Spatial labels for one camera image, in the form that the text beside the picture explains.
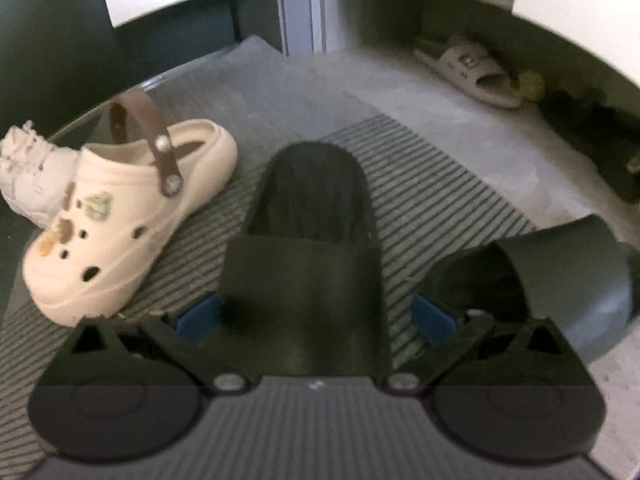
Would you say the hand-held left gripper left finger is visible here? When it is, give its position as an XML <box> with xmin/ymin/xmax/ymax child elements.
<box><xmin>65</xmin><ymin>292</ymin><xmax>251</xmax><ymax>393</ymax></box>

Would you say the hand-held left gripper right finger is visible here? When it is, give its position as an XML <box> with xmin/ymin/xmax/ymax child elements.
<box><xmin>382</xmin><ymin>294</ymin><xmax>576</xmax><ymax>392</ymax></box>

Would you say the black slide slipper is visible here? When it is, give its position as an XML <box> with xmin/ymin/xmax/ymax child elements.
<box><xmin>220</xmin><ymin>141</ymin><xmax>393</xmax><ymax>376</ymax></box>
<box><xmin>419</xmin><ymin>215</ymin><xmax>635</xmax><ymax>366</ymax></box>

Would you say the cream clog with charms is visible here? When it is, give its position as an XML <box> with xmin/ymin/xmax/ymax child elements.
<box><xmin>22</xmin><ymin>91</ymin><xmax>238</xmax><ymax>327</ymax></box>

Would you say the chunky white sneaker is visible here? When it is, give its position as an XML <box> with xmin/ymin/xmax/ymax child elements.
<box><xmin>0</xmin><ymin>120</ymin><xmax>81</xmax><ymax>228</ymax></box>

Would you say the grey patterned door mat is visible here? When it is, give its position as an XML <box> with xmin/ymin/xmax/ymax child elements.
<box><xmin>0</xmin><ymin>35</ymin><xmax>538</xmax><ymax>461</ymax></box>

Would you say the dark slipper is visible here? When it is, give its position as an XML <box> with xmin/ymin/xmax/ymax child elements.
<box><xmin>542</xmin><ymin>87</ymin><xmax>640</xmax><ymax>206</ymax></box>

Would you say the yellowish soft object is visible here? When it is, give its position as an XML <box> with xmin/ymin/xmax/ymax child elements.
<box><xmin>515</xmin><ymin>70</ymin><xmax>546</xmax><ymax>102</ymax></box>

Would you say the beige slide sandal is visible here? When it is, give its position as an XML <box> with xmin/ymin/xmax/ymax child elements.
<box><xmin>414</xmin><ymin>35</ymin><xmax>525</xmax><ymax>109</ymax></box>

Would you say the black entrance door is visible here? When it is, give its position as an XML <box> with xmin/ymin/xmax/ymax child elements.
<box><xmin>0</xmin><ymin>0</ymin><xmax>281</xmax><ymax>136</ymax></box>

